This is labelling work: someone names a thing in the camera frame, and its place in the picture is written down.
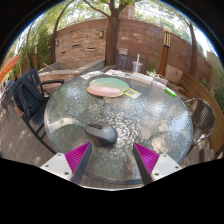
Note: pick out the large tree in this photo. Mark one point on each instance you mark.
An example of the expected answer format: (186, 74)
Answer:
(112, 40)

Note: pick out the dark grey computer mouse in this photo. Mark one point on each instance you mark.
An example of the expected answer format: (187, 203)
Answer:
(101, 134)

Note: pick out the small pale packet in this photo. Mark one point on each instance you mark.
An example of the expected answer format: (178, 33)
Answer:
(158, 84)

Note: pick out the yellow square card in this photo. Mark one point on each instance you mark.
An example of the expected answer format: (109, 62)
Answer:
(132, 93)

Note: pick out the beige cushion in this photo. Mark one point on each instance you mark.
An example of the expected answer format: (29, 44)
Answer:
(174, 75)

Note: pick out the green marker pen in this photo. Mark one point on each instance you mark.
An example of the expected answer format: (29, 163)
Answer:
(170, 92)

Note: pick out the black slatted patio chair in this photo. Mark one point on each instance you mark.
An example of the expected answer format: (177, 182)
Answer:
(35, 76)

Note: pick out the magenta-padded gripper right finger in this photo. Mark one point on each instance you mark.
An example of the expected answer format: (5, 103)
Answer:
(164, 165)

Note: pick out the white planter with plant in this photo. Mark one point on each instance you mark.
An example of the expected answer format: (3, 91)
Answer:
(156, 76)

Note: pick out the dark wooden armchair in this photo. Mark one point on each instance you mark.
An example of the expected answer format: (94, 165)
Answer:
(128, 62)

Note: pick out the grey utility box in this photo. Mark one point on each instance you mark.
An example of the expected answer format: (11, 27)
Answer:
(123, 51)

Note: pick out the black bag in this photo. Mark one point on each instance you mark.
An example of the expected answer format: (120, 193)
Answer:
(30, 100)

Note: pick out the curved wooden bench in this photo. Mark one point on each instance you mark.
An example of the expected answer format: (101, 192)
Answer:
(200, 91)

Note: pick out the slender tree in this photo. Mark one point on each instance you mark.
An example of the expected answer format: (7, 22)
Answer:
(193, 50)

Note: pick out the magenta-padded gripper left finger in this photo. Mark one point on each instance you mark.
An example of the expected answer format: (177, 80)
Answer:
(60, 165)

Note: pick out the orange umbrella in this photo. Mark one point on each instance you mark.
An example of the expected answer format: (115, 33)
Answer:
(8, 66)

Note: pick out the brown wicker chair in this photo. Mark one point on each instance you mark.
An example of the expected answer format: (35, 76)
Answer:
(201, 118)

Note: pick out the stone planter bed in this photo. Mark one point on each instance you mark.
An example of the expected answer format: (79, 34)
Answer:
(66, 71)

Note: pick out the wooden lamp post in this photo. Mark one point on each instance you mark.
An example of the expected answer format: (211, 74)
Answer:
(165, 53)

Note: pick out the wall lamp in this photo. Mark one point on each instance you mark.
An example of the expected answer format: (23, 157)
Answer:
(101, 34)
(57, 42)

